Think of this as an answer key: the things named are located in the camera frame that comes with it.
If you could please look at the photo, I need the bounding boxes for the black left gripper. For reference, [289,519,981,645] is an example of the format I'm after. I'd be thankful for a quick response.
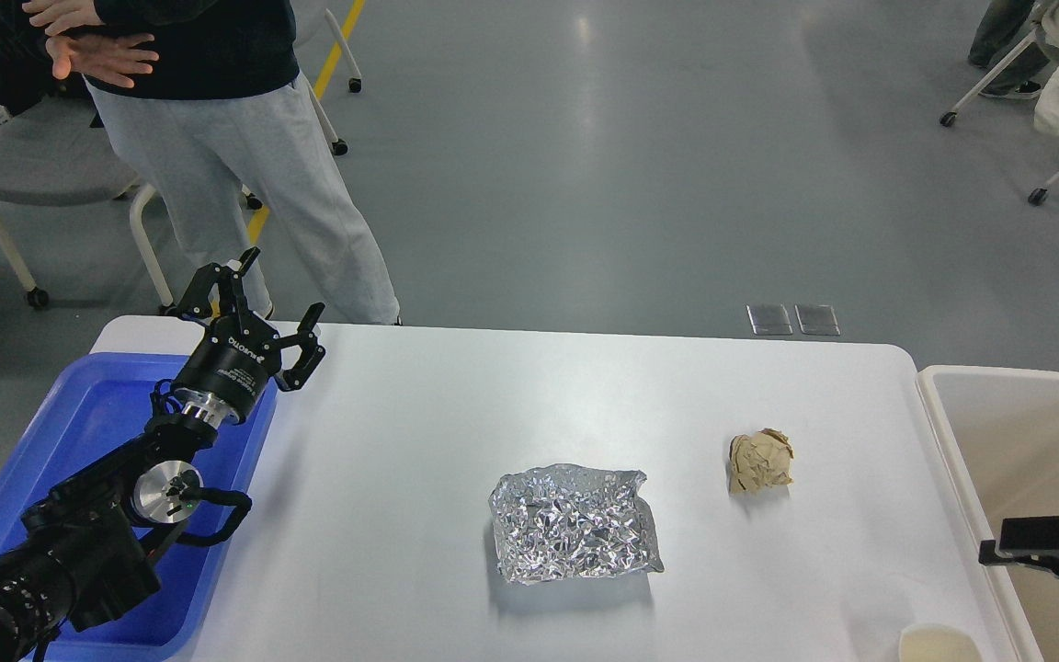
[168,247,326,425]

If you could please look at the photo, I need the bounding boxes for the white paper cup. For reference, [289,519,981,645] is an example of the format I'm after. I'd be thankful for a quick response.
[896,622,983,661]

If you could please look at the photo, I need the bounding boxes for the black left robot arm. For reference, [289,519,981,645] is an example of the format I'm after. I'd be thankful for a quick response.
[0,247,326,661]

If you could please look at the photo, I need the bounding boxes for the white chair with wheels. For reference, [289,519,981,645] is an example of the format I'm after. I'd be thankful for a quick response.
[290,1,365,156]

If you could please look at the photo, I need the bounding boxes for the person in grey trousers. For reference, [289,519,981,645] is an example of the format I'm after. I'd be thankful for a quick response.
[21,1,401,325]

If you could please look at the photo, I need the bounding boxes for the grey office chair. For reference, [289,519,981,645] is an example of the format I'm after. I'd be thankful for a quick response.
[0,97,174,314]

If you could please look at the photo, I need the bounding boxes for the crumpled aluminium foil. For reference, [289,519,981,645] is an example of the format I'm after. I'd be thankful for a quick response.
[489,462,666,586]

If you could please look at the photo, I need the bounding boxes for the metal floor plate left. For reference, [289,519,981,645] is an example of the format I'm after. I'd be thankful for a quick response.
[746,304,794,337]

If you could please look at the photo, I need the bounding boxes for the metal floor plate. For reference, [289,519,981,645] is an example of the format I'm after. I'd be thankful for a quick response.
[794,304,841,337]
[746,304,794,337]

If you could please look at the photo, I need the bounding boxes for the crumpled brown paper ball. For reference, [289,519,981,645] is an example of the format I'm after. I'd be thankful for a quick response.
[728,428,794,494]

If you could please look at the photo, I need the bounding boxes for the metal floor plate right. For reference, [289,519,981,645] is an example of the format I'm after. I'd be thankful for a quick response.
[794,304,841,337]

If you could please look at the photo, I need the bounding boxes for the beige plastic bin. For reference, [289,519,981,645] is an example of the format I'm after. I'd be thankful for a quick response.
[917,366,1059,661]

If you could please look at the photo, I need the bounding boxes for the seated person right background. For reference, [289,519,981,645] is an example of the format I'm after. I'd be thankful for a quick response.
[967,1,1048,100]

